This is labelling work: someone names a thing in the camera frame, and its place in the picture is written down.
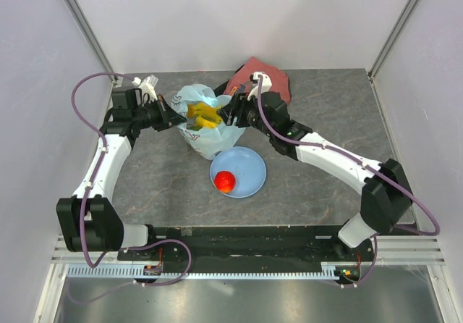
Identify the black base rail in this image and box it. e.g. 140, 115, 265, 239
117, 224, 379, 266

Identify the white cable duct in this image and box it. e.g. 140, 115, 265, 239
67, 264, 360, 280

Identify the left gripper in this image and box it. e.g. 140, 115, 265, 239
132, 94, 187, 132

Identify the purple cable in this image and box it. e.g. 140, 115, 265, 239
71, 72, 137, 269
255, 76, 441, 237

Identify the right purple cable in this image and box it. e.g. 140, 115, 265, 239
255, 76, 441, 237

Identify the yellow banana bunch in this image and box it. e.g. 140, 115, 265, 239
187, 102, 221, 122
195, 116, 218, 129

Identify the folded red t-shirt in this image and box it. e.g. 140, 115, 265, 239
223, 57, 292, 104

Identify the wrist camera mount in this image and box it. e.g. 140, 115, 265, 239
247, 72, 272, 99
132, 75, 158, 101

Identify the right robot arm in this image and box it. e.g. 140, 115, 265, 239
217, 92, 412, 261

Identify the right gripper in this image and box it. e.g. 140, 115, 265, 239
216, 91, 274, 138

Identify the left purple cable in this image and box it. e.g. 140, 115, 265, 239
71, 72, 137, 269

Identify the red apple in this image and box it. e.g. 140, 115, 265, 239
213, 171, 237, 193

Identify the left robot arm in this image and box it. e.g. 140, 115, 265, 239
56, 88, 186, 260

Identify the blue plate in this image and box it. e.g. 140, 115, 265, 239
210, 146, 267, 198

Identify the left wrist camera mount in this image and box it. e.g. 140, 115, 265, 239
132, 75, 158, 101

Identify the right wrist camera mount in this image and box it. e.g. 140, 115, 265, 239
247, 72, 272, 99

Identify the light blue plastic bag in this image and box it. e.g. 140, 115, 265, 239
171, 84, 245, 160

